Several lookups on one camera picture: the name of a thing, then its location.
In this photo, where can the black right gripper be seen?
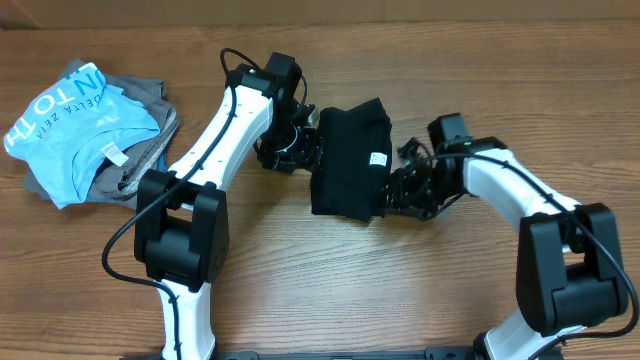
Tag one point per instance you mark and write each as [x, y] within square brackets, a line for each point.
[404, 202]

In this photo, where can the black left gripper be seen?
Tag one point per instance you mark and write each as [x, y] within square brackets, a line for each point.
[309, 153]

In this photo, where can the black t-shirt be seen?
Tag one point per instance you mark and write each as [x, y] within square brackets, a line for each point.
[355, 163]

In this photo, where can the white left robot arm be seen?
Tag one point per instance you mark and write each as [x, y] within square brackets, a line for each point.
[182, 231]

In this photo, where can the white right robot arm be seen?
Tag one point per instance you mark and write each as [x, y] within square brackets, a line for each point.
[570, 279]

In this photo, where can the grey folded garment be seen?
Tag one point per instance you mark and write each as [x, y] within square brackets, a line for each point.
[118, 183]

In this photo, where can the light blue printed t-shirt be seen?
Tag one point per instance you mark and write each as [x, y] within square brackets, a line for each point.
[71, 128]

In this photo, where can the brown cardboard backboard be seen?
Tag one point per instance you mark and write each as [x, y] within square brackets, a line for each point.
[84, 14]

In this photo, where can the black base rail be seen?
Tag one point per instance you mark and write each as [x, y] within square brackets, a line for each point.
[340, 354]

